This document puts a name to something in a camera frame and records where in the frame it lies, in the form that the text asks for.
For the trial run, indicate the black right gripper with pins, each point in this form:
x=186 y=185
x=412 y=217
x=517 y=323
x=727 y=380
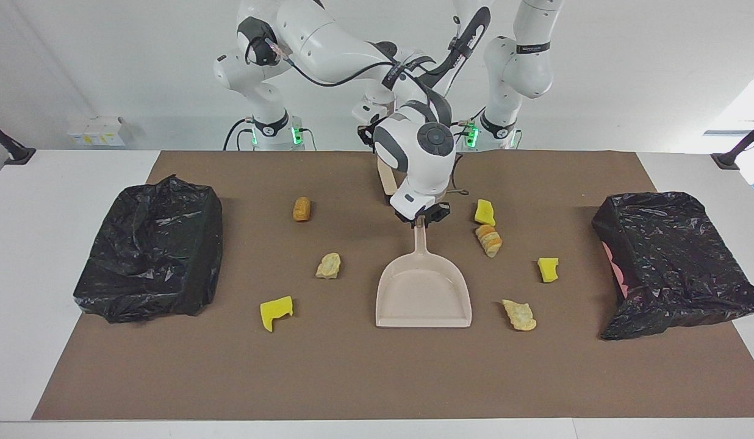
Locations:
x=438 y=210

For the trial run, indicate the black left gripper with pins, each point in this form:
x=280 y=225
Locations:
x=369 y=133

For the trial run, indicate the beige hand brush black bristles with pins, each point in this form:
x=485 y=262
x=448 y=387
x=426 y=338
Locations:
x=386 y=180

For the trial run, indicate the small yellow sponge piece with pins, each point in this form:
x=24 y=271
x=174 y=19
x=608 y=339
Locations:
x=484 y=213
x=546 y=270

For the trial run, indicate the striped orange bread piece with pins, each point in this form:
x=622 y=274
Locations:
x=488 y=241

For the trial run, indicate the beige plastic dustpan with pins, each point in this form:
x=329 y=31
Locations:
x=423 y=299

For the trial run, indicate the pale bread chunk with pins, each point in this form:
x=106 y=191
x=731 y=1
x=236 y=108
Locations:
x=329 y=266
x=520 y=316

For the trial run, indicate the large notched yellow sponge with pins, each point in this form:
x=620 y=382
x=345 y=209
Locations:
x=274 y=311

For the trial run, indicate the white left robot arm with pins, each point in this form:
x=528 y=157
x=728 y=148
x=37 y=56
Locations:
x=523 y=67

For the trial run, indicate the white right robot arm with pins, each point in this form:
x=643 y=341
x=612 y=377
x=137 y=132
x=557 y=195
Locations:
x=328 y=36

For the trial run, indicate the black bag-lined trash bin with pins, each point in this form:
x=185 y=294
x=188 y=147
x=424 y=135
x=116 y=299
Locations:
x=151 y=250

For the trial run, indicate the pink bin with black bag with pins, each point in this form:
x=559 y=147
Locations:
x=676 y=262

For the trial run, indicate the brown table mat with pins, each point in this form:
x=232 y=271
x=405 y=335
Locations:
x=352 y=378

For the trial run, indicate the white socket box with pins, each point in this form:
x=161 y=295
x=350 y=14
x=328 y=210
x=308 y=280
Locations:
x=96 y=131

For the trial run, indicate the black clamp stand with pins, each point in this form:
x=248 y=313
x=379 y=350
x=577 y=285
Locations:
x=20 y=157
x=728 y=160

